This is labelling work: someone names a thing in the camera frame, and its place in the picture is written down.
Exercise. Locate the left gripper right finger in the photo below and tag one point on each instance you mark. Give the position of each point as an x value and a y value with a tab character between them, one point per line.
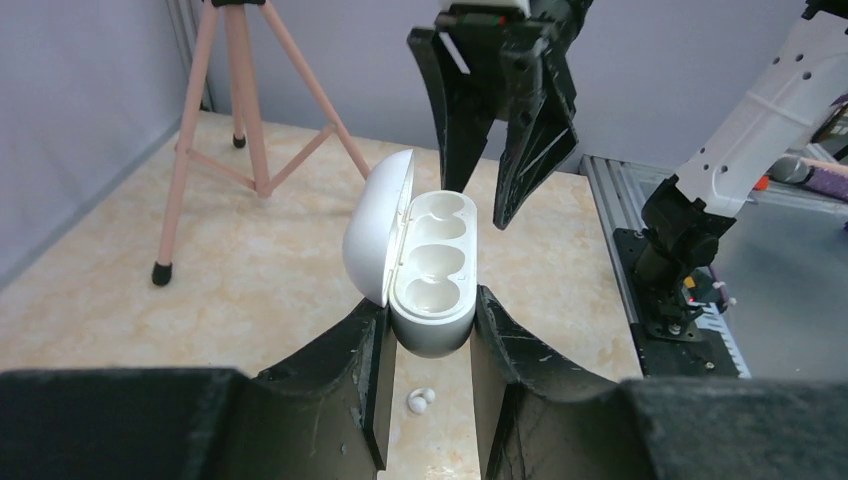
539	415

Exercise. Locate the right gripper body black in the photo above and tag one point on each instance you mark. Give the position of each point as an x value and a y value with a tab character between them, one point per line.
558	22

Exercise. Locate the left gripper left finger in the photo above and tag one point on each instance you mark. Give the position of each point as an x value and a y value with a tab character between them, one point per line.
321	413

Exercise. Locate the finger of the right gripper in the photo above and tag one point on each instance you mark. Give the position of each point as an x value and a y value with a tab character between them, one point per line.
539	95
465	82

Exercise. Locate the white earbud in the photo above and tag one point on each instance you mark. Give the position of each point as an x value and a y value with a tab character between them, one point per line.
420	399

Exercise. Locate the white earbud case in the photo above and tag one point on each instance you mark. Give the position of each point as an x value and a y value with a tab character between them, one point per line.
416	255

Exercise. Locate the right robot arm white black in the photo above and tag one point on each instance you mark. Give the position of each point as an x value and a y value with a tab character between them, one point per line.
690	211

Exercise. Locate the pink music stand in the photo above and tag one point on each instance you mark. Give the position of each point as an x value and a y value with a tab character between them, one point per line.
247	123

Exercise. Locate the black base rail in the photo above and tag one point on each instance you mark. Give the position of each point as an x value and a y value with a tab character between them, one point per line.
667	340

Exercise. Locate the grey cable duct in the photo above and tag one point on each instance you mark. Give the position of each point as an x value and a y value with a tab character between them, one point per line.
712	320

